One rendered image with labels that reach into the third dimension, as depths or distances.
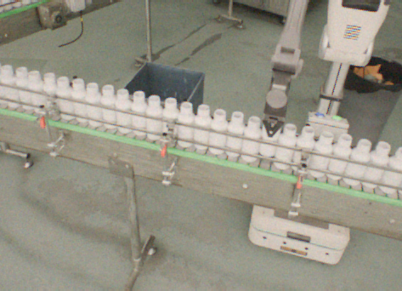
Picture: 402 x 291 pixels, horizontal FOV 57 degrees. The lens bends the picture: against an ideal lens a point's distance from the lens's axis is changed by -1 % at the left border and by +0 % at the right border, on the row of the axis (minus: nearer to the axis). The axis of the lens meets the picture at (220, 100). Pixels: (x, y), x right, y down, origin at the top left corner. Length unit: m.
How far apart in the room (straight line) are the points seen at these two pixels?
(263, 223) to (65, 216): 1.18
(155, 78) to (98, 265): 1.05
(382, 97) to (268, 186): 1.62
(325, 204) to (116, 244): 1.33
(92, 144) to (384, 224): 1.07
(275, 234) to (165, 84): 1.01
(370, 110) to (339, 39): 1.25
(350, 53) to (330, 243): 1.01
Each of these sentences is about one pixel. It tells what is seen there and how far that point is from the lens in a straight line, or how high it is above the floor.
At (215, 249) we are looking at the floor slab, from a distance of 2.27.
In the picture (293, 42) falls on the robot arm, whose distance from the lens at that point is 1.05.
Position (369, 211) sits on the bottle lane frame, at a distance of 1.38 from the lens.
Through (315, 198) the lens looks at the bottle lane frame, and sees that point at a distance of 1.35.
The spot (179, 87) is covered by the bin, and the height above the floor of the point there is 0.84.
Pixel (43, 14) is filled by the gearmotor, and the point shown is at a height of 0.94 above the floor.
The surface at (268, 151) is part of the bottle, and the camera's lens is 1.26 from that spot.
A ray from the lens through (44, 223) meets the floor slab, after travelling 2.50.
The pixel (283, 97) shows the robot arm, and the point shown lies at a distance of 1.01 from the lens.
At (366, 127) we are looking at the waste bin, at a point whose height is 0.25.
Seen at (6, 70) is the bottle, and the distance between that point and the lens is 1.56.
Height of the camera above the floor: 1.90
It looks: 35 degrees down
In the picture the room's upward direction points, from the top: 5 degrees clockwise
